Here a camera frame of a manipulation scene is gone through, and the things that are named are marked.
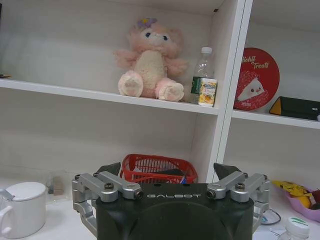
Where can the pink plush toy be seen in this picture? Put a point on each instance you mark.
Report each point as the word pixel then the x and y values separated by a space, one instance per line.
pixel 150 65

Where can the yellow cartoon snack packet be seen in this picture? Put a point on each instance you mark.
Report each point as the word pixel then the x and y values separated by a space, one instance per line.
pixel 292 187

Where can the yellow toy fruit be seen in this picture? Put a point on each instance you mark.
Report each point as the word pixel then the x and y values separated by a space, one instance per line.
pixel 305 202

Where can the small blue packet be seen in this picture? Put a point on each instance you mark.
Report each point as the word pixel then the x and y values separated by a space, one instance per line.
pixel 184 180

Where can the black yellow triangular box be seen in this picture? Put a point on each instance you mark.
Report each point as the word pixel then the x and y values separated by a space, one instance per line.
pixel 295 108

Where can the purple plastic tray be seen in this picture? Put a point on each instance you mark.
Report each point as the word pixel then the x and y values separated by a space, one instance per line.
pixel 300 211

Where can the red plastic basket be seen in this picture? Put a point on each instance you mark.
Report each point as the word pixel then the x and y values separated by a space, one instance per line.
pixel 140 165

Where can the clear acrylic box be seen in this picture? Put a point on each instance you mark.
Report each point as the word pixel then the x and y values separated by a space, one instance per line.
pixel 58 183

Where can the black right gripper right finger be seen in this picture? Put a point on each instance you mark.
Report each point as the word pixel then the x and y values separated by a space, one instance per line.
pixel 240 183

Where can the white shelf unit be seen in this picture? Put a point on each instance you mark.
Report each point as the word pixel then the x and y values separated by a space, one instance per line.
pixel 226 105

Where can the dark red toy fruit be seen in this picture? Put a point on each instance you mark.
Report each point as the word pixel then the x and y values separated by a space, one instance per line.
pixel 316 197

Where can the white lidded ceramic pot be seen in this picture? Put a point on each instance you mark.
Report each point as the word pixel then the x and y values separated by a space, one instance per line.
pixel 27 212

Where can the red round treats tin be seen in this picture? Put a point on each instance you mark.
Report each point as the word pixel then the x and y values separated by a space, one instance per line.
pixel 257 80

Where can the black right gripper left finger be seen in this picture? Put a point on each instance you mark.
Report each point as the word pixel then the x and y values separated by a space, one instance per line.
pixel 107 183

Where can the clear plastic water bottle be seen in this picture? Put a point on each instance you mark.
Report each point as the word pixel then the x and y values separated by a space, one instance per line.
pixel 203 65

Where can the small yellow drink carton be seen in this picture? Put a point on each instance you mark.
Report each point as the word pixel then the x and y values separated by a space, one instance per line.
pixel 207 92

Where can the black item in basket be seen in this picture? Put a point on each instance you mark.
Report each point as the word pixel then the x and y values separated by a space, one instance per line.
pixel 172 172

